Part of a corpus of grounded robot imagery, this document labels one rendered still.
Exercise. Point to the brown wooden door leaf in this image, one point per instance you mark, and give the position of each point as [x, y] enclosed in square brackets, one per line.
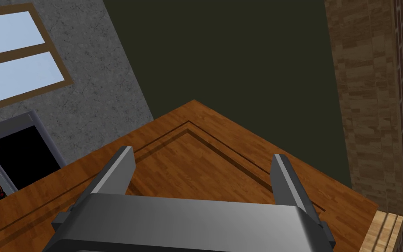
[201, 157]

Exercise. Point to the brown framed window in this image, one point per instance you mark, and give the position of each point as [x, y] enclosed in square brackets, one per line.
[16, 59]

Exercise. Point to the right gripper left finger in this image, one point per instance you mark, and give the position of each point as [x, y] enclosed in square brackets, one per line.
[116, 173]

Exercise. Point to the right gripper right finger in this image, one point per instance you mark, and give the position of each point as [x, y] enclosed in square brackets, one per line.
[287, 182]

